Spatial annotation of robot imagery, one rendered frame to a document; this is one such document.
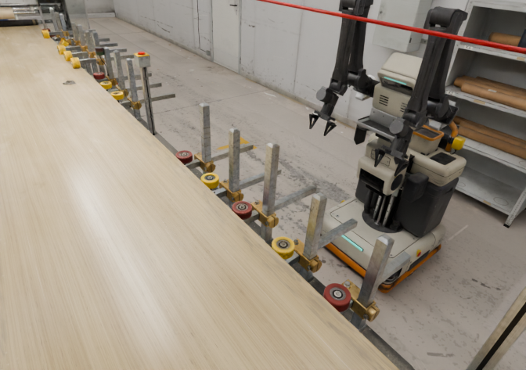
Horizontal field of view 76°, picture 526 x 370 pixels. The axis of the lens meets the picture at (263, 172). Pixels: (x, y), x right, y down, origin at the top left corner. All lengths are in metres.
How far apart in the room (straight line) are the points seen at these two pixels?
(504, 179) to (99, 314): 3.38
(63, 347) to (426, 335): 1.83
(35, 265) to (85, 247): 0.14
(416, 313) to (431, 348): 0.21
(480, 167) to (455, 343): 1.91
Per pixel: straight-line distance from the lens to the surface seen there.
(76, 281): 1.19
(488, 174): 3.77
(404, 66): 1.76
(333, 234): 1.41
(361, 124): 1.84
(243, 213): 1.31
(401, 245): 2.30
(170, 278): 1.12
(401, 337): 2.22
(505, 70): 3.54
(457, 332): 2.40
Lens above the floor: 1.74
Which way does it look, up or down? 33 degrees down
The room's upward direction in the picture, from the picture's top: 3 degrees clockwise
